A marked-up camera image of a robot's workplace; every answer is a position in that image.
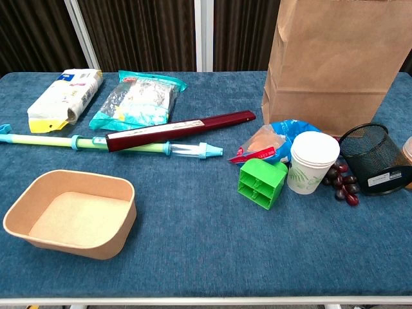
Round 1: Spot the blue red bread packet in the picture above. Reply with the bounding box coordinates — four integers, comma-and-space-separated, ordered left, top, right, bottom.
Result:
228, 119, 323, 165

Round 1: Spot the green plastic block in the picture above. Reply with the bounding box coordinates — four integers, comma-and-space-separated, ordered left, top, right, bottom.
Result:
237, 158, 288, 211

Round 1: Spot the dark red grape bunch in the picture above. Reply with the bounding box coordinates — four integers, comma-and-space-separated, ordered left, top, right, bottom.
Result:
321, 159, 360, 207

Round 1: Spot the black mesh pen holder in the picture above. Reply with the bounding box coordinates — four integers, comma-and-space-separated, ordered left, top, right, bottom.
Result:
339, 123, 412, 196

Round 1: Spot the brown paper bag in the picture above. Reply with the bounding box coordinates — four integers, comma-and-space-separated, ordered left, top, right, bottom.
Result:
261, 0, 412, 138

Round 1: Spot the dark red long box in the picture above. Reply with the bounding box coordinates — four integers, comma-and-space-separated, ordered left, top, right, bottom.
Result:
105, 110, 257, 153

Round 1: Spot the blue fabric table cover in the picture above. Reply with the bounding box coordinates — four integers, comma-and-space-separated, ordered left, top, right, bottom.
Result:
0, 71, 412, 299

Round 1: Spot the teal clear snack packet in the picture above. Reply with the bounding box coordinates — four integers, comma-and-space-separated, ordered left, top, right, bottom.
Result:
89, 70, 188, 131

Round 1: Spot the dark brown pleated curtain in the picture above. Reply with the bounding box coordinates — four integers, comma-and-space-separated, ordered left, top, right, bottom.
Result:
398, 48, 412, 77
0, 0, 90, 78
213, 0, 281, 72
78, 0, 196, 73

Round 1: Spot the white yellow paper package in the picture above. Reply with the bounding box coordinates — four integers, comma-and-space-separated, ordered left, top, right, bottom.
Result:
26, 68, 104, 134

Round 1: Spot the teal green toy pump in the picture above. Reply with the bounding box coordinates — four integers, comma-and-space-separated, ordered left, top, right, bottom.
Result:
0, 124, 224, 160

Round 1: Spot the brown round object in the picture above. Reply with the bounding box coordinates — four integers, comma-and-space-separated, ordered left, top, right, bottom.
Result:
401, 136, 412, 191

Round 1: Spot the white partition frame post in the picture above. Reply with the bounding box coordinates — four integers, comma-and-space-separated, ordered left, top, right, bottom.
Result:
63, 0, 101, 71
194, 0, 214, 73

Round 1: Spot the white table frame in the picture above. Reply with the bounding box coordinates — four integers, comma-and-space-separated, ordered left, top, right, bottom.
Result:
0, 295, 412, 307

